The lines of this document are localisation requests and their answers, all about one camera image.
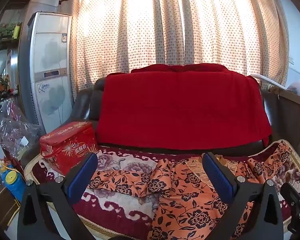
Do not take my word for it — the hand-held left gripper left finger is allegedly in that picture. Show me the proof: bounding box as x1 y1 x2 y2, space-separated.
17 152 98 240

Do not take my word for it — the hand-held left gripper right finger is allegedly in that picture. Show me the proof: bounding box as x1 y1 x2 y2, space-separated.
202 151 283 240

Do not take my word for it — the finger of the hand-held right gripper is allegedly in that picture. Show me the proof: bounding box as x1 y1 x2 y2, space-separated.
280 182 300 236

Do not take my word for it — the orange floral garment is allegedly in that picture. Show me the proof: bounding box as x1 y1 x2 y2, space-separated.
87 140 300 240

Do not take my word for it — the red gift box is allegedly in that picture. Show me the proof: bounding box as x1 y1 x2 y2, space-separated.
39 121 99 175

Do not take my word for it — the floral plush blanket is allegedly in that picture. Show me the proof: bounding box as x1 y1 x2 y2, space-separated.
25 140 300 240

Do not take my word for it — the wooden side panel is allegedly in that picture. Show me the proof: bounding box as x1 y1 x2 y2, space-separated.
261 87 300 161

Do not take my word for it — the blue bottle with yellow cap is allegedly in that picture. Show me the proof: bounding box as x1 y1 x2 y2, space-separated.
0 159 27 202

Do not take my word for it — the dark leather sofa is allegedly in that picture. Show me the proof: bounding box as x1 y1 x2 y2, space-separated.
20 76 300 162

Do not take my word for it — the red throw cloth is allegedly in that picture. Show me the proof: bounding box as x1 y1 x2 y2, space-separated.
96 64 273 151

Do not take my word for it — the clear plastic wrap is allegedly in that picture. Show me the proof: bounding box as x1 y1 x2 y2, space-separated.
0 99 46 161

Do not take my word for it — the wooden low table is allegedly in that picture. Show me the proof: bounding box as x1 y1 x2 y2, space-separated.
0 180 18 231

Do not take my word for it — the pale plastic bag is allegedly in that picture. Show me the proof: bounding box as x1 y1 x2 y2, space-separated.
286 79 300 96

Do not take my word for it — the white plastic bar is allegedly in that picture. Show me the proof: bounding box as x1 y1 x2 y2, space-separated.
250 73 288 90

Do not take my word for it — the artificial flower bouquet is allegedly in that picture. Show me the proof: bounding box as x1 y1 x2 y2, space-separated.
0 72 11 98

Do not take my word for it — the white standing air conditioner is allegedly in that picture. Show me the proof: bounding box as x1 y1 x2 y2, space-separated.
18 12 74 133

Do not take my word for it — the wooden display cabinet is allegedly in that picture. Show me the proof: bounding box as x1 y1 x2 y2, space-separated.
0 0 28 100

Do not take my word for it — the cream dotted curtain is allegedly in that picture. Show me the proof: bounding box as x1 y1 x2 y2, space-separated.
59 0 290 94

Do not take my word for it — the yellow-green bottle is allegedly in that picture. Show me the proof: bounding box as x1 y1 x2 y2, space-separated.
13 22 22 39

